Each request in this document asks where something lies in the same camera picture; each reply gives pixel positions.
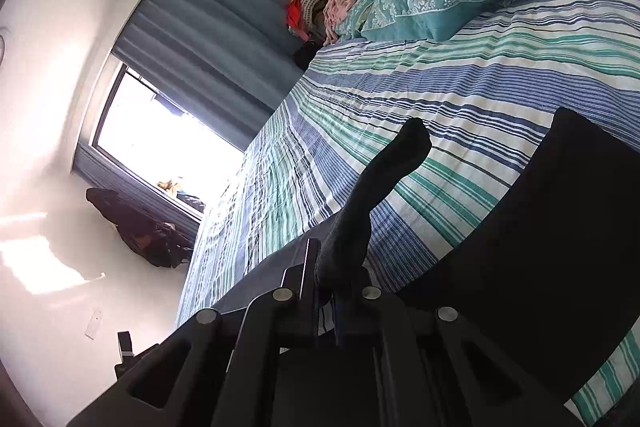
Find black pants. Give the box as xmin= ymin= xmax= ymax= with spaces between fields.
xmin=217 ymin=107 xmax=639 ymax=410

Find dark hanging bag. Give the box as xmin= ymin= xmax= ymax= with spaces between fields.
xmin=86 ymin=187 xmax=193 ymax=269

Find pink cloth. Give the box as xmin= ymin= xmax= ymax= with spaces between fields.
xmin=323 ymin=0 xmax=357 ymax=46

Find red and grey clothes pile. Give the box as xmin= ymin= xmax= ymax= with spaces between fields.
xmin=285 ymin=0 xmax=328 ymax=41

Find white wall switch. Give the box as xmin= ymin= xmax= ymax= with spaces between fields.
xmin=85 ymin=309 xmax=103 ymax=340

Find blue grey curtain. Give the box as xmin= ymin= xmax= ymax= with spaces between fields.
xmin=71 ymin=0 xmax=307 ymax=228

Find striped blue green bedsheet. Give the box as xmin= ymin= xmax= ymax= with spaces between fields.
xmin=177 ymin=0 xmax=639 ymax=426

